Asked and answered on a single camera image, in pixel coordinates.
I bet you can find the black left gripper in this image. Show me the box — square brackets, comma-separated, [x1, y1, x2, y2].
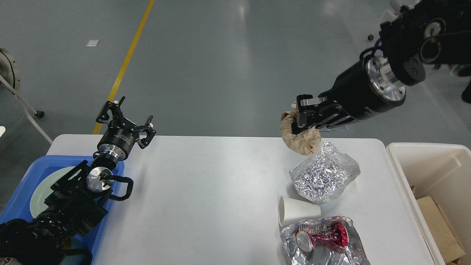
[96, 97, 156, 162]

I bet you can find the crushed red soda can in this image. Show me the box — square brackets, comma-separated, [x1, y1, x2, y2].
[295, 224, 349, 252]

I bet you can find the brown paper ball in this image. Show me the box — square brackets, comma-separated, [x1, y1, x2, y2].
[280, 102, 322, 156]

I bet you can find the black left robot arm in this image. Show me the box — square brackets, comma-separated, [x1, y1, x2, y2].
[0, 97, 156, 265]

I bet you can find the person in black clothes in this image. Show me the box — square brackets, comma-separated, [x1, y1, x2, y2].
[451, 64, 471, 104]

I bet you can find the foil sheet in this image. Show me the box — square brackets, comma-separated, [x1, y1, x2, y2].
[280, 216, 370, 265]

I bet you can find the blue plastic tray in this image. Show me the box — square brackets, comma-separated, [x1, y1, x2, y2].
[0, 155, 107, 256]

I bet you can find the pale green plate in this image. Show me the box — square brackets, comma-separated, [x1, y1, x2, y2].
[29, 166, 74, 218]

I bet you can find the teal mug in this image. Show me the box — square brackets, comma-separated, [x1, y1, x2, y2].
[59, 237, 89, 257]

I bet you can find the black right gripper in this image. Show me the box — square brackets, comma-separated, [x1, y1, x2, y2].
[291, 56, 407, 135]

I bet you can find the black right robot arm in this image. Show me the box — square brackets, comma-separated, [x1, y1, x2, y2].
[290, 0, 470, 135]

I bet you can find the aluminium foil ball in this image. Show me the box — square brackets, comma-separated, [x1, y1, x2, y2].
[289, 141, 361, 204]

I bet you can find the white plastic bin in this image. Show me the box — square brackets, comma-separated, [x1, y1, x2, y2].
[386, 143, 471, 265]

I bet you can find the white paper cup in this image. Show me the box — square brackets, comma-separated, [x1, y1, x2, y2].
[278, 197, 322, 227]

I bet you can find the white wheeled chair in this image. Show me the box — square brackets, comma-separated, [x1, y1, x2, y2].
[366, 0, 407, 42]

